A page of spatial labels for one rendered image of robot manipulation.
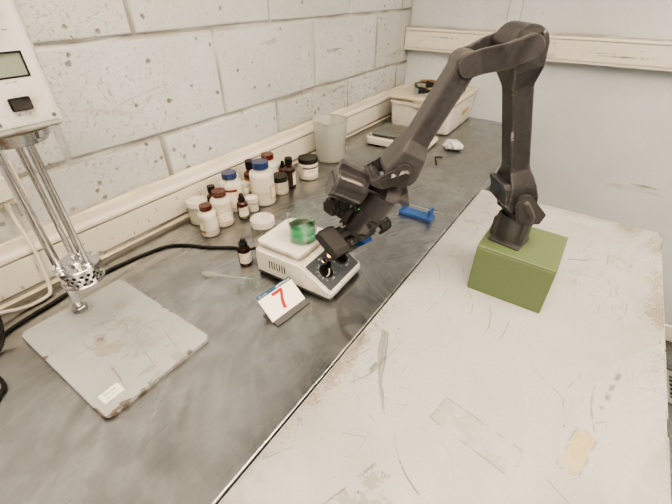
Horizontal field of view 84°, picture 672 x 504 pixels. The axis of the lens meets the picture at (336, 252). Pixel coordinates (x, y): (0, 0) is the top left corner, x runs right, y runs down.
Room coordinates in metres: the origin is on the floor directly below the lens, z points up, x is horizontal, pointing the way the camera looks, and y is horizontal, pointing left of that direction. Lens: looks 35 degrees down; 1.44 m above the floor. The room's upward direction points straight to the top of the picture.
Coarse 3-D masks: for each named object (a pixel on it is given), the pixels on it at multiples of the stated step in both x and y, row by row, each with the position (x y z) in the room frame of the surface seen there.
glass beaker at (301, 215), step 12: (288, 204) 0.70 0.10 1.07; (300, 204) 0.72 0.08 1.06; (312, 204) 0.71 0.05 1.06; (288, 216) 0.67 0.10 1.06; (300, 216) 0.66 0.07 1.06; (312, 216) 0.67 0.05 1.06; (288, 228) 0.68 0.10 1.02; (300, 228) 0.66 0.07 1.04; (312, 228) 0.67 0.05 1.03; (300, 240) 0.66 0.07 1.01; (312, 240) 0.67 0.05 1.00
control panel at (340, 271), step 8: (320, 256) 0.66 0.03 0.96; (312, 264) 0.63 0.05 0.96; (320, 264) 0.64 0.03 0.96; (336, 264) 0.65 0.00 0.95; (344, 264) 0.66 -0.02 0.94; (352, 264) 0.67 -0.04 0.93; (312, 272) 0.61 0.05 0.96; (336, 272) 0.63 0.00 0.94; (344, 272) 0.64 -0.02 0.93; (320, 280) 0.60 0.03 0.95; (328, 280) 0.61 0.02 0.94; (336, 280) 0.61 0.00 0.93; (328, 288) 0.59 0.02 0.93
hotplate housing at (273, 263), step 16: (272, 256) 0.66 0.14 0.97; (288, 256) 0.65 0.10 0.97; (304, 256) 0.65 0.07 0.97; (352, 256) 0.69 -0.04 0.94; (272, 272) 0.66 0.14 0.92; (288, 272) 0.63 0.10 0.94; (304, 272) 0.61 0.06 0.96; (352, 272) 0.65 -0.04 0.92; (304, 288) 0.62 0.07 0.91; (320, 288) 0.59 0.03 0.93; (336, 288) 0.60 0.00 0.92
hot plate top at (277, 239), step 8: (280, 224) 0.75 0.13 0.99; (272, 232) 0.72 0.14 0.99; (280, 232) 0.72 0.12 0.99; (288, 232) 0.72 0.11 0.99; (264, 240) 0.68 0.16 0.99; (272, 240) 0.68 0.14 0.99; (280, 240) 0.68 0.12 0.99; (288, 240) 0.68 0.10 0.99; (272, 248) 0.66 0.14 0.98; (280, 248) 0.65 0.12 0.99; (288, 248) 0.65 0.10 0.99; (296, 248) 0.65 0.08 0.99; (304, 248) 0.65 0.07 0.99; (312, 248) 0.66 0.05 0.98; (296, 256) 0.63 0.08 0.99
